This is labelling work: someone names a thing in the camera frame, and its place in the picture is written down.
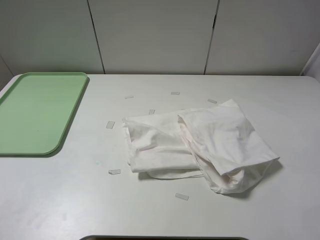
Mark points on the white short sleeve shirt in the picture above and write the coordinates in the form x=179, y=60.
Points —
x=219, y=144

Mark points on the green plastic tray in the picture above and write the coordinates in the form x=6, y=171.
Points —
x=36, y=110

